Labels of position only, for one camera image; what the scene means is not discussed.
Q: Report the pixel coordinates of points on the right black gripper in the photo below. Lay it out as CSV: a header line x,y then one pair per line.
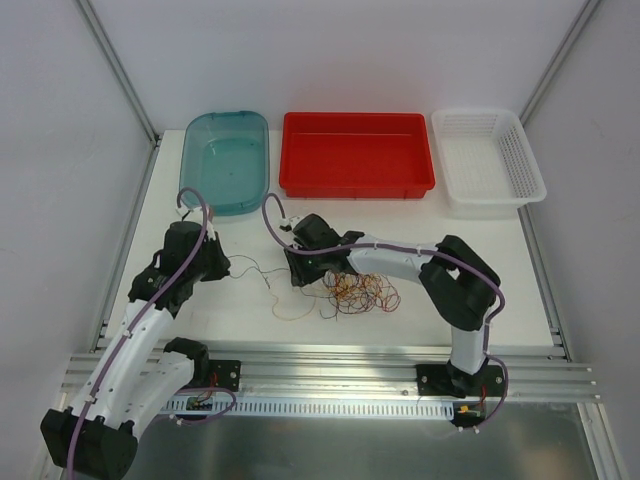
x,y
297,267

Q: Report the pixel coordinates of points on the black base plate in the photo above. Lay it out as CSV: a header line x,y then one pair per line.
x,y
442,379
224,374

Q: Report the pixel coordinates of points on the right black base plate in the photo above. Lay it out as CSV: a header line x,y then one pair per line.
x,y
442,379

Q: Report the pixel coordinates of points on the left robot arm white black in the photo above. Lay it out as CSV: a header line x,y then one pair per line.
x,y
98,433

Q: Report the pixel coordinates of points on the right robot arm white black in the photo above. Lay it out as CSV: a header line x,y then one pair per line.
x,y
460,285

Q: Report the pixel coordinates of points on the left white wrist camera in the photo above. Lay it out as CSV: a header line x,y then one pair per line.
x,y
211,233

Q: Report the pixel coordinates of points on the red plastic tray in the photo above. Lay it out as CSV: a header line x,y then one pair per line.
x,y
341,155

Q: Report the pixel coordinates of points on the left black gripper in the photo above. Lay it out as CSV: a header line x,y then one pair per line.
x,y
215,261

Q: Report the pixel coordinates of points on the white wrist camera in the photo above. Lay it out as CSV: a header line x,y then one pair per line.
x,y
211,233
287,224

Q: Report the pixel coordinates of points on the teal transparent plastic tub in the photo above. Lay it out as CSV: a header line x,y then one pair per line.
x,y
225,158

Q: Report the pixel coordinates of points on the aluminium mounting rail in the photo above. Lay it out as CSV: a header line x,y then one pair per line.
x,y
347,360

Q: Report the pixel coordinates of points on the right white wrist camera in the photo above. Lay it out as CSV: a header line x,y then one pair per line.
x,y
287,224

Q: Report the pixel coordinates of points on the white slotted cable duct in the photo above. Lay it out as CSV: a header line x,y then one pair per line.
x,y
404,408

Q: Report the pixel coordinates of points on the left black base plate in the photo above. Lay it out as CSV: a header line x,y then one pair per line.
x,y
224,374

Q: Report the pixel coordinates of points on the white perforated plastic basket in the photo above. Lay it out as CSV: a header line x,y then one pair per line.
x,y
488,166

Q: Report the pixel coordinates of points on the right aluminium frame post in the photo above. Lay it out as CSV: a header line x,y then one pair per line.
x,y
562,53

